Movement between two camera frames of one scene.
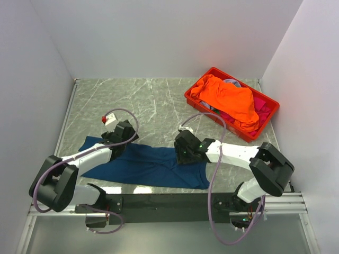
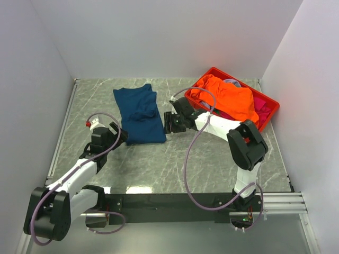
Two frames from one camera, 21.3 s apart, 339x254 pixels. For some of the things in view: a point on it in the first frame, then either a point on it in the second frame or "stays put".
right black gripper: x=180 y=157 -> x=168 y=118
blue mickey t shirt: x=148 y=163 -> x=139 y=115
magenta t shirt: x=262 y=110 stays put
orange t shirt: x=235 y=101 stays put
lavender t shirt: x=235 y=82 stays put
